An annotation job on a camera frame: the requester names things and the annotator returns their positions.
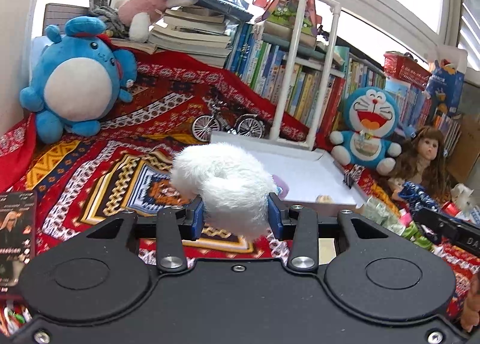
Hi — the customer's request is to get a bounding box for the white fluffy plush toy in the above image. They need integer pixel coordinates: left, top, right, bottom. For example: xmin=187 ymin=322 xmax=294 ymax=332
xmin=170 ymin=143 xmax=277 ymax=242

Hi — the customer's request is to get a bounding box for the purple soft plush pad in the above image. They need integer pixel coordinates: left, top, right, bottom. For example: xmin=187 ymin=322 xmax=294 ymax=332
xmin=272 ymin=174 xmax=290 ymax=200

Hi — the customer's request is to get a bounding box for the person's hand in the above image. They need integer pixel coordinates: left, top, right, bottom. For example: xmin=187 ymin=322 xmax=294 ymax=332
xmin=460 ymin=273 xmax=480 ymax=333

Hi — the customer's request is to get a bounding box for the blue patterned fabric scrunchie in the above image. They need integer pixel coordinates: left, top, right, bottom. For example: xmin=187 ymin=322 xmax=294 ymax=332
xmin=398 ymin=181 xmax=440 ymax=213

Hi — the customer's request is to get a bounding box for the white shallow cardboard tray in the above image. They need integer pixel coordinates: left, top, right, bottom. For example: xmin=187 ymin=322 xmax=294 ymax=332
xmin=211 ymin=131 xmax=368 ymax=209

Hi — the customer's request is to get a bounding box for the pale green floral cloth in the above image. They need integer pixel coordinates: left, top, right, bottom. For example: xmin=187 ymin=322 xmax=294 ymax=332
xmin=361 ymin=196 xmax=405 ymax=236

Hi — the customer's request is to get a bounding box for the brown haired doll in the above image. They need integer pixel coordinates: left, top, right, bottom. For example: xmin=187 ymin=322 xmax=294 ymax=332
xmin=387 ymin=126 xmax=448 ymax=202

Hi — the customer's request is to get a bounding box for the brown cardboard box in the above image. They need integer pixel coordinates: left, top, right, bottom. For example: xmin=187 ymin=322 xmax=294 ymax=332
xmin=447 ymin=115 xmax=479 ymax=184

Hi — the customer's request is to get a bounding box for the black binder clip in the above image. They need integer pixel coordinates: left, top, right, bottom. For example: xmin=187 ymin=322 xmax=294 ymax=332
xmin=343 ymin=165 xmax=363 ymax=189

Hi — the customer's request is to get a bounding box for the red patterned blanket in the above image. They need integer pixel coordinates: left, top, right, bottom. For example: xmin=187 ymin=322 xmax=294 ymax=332
xmin=1 ymin=52 xmax=479 ymax=343

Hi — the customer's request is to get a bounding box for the miniature metal bicycle model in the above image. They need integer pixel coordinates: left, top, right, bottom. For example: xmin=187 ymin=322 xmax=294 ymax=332
xmin=191 ymin=100 xmax=265 ymax=143

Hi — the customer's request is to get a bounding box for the Doraemon plush toy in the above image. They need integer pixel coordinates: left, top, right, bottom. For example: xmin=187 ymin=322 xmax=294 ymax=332
xmin=329 ymin=86 xmax=402 ymax=175

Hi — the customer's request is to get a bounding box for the blue cardboard toy box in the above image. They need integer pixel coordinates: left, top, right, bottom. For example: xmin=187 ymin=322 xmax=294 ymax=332
xmin=426 ymin=45 xmax=467 ymax=116

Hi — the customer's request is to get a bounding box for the row of upright books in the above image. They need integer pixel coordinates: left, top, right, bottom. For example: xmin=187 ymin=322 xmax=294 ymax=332
xmin=223 ymin=21 xmax=462 ymax=150

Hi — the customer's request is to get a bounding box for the dark trading card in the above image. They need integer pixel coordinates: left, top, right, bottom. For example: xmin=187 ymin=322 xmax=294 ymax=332
xmin=0 ymin=191 xmax=37 ymax=298

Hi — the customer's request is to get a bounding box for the red plastic basket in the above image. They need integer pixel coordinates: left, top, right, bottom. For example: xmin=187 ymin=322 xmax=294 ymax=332
xmin=383 ymin=52 xmax=431 ymax=90

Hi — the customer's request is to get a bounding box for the blue round plush toy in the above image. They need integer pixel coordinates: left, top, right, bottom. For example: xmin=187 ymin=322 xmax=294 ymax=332
xmin=19 ymin=16 xmax=137 ymax=144

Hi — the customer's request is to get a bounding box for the stack of lying books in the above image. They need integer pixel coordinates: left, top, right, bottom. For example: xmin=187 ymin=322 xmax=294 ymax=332
xmin=114 ymin=0 xmax=252 ymax=68

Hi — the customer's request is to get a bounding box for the cardboard house model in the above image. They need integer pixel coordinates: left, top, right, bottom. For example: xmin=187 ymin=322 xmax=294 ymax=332
xmin=253 ymin=0 xmax=322 ymax=48

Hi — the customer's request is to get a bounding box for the pink white plush toy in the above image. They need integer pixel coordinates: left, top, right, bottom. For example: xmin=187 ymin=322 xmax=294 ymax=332
xmin=118 ymin=0 xmax=198 ymax=43

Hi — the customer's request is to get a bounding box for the grey cloth toy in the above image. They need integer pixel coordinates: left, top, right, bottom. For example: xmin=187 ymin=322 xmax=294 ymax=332
xmin=89 ymin=0 xmax=128 ymax=39

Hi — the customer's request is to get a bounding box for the white PVC pipe frame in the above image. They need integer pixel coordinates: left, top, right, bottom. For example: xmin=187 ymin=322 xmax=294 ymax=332
xmin=268 ymin=0 xmax=343 ymax=151

